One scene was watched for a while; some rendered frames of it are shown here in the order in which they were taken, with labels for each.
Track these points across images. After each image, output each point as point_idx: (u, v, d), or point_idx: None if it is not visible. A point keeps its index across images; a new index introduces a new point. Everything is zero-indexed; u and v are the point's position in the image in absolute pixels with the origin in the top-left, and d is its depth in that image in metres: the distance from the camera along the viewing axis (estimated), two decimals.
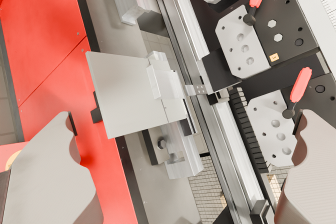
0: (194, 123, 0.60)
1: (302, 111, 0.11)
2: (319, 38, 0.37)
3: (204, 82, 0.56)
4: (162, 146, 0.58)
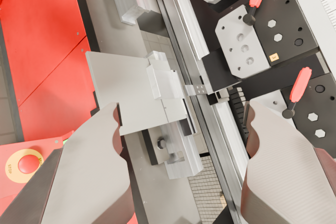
0: (194, 123, 0.60)
1: (249, 103, 0.12)
2: (319, 38, 0.37)
3: (204, 82, 0.56)
4: (162, 146, 0.58)
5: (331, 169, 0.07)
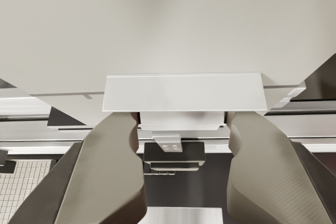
0: (81, 131, 0.25)
1: None
2: None
3: (156, 210, 0.20)
4: None
5: (308, 161, 0.08)
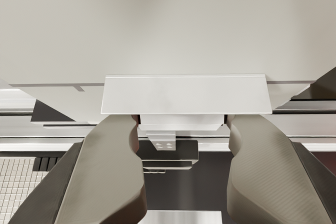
0: (69, 128, 0.23)
1: None
2: None
3: (151, 213, 0.18)
4: None
5: (308, 161, 0.08)
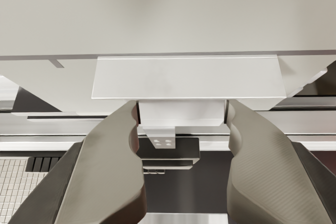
0: (57, 121, 0.21)
1: (229, 101, 0.12)
2: None
3: (147, 216, 0.16)
4: None
5: (308, 161, 0.08)
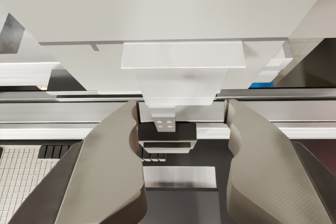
0: (80, 100, 0.26)
1: (229, 101, 0.12)
2: None
3: (153, 169, 0.21)
4: None
5: (308, 161, 0.08)
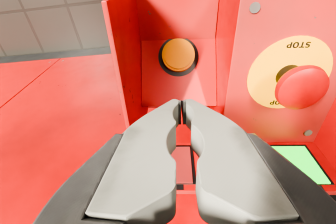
0: None
1: (185, 102, 0.12)
2: None
3: None
4: None
5: (264, 150, 0.08)
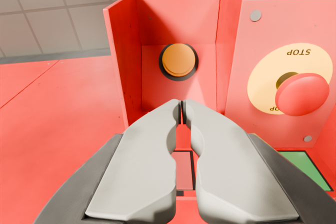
0: None
1: (185, 102, 0.12)
2: None
3: None
4: None
5: (264, 150, 0.08)
